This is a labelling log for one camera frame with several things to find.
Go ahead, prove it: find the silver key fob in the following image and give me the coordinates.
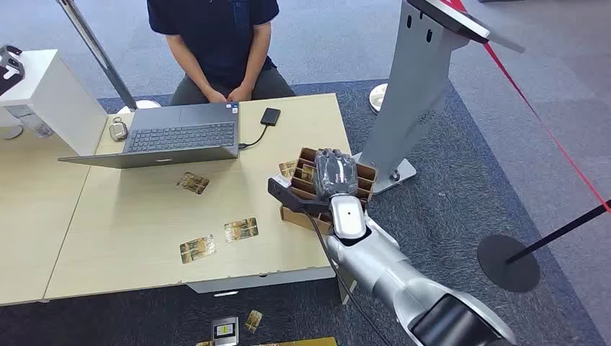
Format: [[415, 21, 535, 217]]
[[108, 116, 129, 142]]

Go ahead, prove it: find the white table leg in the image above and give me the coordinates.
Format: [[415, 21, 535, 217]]
[[336, 267, 358, 306]]

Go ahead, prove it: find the white round base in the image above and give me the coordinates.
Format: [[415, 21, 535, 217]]
[[368, 83, 388, 115]]

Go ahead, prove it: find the cardboard card organizer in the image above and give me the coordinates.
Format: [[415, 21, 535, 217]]
[[279, 146, 378, 236]]

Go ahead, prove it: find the black stanchion with round base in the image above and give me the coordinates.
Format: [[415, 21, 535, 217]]
[[476, 200, 611, 293]]

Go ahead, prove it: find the black external drive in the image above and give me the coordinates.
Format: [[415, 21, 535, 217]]
[[259, 107, 282, 128]]

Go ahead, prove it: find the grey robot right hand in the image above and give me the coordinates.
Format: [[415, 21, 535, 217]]
[[313, 148, 360, 201]]

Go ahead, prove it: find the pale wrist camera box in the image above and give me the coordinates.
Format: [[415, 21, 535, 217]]
[[329, 193, 368, 240]]

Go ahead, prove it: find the person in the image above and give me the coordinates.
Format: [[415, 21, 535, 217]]
[[146, 0, 297, 107]]

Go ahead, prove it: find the grey kiosk stand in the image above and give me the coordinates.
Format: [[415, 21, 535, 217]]
[[352, 0, 527, 195]]

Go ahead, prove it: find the silver card reader device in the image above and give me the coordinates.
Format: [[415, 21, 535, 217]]
[[210, 315, 240, 346]]

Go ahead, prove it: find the grey laptop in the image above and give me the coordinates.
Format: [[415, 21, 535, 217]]
[[58, 101, 241, 170]]

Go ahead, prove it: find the person's left hand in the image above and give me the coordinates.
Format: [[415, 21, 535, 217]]
[[226, 84, 253, 103]]

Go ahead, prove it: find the black bracket on cabinet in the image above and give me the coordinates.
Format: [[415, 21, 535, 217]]
[[0, 45, 26, 97]]

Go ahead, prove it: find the black wrist mount plate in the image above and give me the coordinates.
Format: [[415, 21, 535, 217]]
[[267, 177, 331, 217]]

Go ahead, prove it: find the white cabinet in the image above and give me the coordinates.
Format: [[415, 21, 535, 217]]
[[0, 49, 109, 156]]

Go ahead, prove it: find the black drive cable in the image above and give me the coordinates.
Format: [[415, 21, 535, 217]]
[[237, 124, 269, 151]]

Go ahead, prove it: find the silver pole with white base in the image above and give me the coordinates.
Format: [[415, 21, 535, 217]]
[[55, 0, 162, 115]]

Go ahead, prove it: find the red barrier belt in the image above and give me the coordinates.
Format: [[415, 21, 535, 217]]
[[439, 0, 611, 214]]

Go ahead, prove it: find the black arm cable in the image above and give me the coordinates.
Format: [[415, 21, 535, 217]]
[[304, 212, 393, 346]]

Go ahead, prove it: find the grey table frame beam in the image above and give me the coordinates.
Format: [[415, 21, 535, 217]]
[[186, 267, 336, 295]]

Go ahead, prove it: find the person's right hand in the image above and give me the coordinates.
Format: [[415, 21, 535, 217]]
[[205, 88, 230, 105]]

